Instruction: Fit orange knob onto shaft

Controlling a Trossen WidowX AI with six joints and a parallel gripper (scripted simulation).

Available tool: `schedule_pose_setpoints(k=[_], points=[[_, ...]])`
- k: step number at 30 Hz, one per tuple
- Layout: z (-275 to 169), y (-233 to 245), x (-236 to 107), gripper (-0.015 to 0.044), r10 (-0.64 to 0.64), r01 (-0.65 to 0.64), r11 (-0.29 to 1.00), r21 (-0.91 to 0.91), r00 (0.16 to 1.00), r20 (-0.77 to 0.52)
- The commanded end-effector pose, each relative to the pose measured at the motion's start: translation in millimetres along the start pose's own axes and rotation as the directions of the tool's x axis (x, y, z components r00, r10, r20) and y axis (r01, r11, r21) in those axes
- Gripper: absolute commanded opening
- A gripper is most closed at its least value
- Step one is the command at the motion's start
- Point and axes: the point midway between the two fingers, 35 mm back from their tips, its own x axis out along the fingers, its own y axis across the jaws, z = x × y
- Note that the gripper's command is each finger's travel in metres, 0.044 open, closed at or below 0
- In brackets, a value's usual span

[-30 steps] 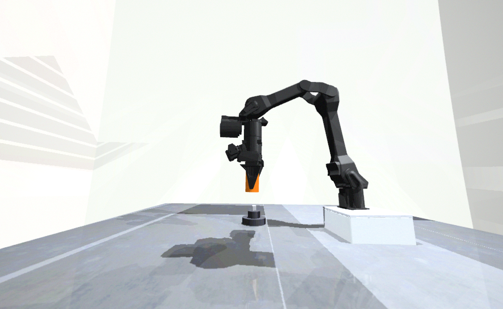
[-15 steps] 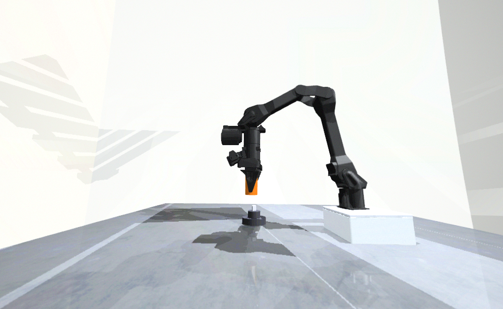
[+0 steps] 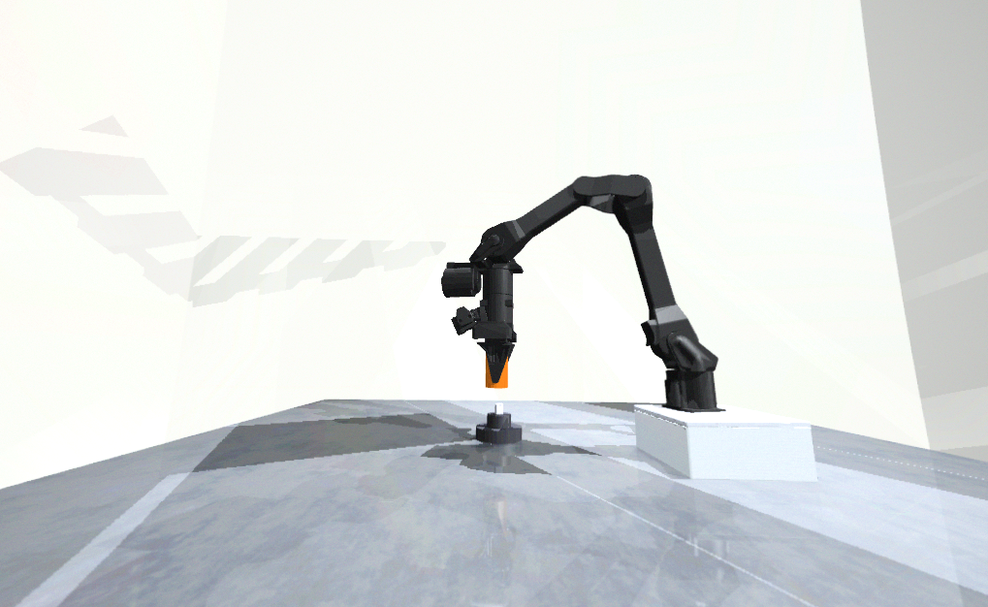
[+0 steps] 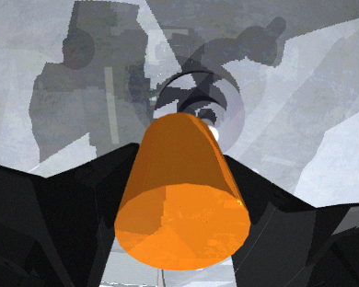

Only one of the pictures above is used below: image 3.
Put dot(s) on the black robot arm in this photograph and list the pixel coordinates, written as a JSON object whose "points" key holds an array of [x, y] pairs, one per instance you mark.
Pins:
{"points": [[689, 385]]}

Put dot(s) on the orange knob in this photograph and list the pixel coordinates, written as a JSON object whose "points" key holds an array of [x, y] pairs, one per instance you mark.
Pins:
{"points": [[503, 381]]}

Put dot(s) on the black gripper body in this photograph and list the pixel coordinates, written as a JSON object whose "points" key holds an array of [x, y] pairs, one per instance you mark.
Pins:
{"points": [[499, 328]]}

